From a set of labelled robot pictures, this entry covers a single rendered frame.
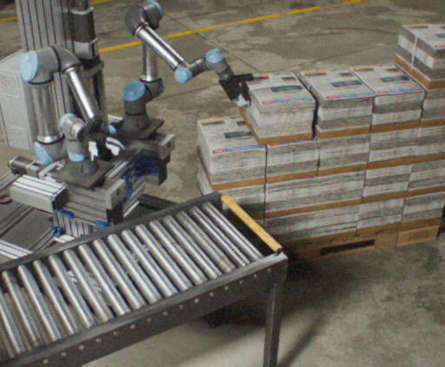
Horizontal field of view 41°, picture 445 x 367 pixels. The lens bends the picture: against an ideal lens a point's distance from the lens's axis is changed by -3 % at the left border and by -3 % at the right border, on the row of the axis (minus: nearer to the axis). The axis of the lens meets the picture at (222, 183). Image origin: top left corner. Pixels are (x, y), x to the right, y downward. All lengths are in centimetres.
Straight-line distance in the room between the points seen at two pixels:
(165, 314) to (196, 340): 96
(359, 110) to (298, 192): 55
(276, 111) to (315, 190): 56
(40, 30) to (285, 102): 121
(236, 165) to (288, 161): 29
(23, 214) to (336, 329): 194
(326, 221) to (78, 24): 172
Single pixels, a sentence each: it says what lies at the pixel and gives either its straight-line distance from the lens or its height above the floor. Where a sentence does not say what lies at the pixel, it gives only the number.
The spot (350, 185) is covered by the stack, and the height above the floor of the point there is 52.
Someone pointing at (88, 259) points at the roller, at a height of 80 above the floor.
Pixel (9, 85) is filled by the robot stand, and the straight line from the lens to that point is 317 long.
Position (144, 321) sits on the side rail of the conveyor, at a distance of 222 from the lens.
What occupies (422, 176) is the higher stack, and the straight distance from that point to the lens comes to 362.
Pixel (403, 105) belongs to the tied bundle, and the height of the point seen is 98.
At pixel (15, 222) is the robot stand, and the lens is 375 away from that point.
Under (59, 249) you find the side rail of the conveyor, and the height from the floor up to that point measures 80.
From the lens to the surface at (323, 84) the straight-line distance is 322.
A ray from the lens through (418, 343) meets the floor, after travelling 332.
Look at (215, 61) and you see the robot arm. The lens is 296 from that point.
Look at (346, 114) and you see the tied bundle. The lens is 317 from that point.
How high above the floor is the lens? 238
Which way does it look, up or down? 34 degrees down
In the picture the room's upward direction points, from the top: straight up
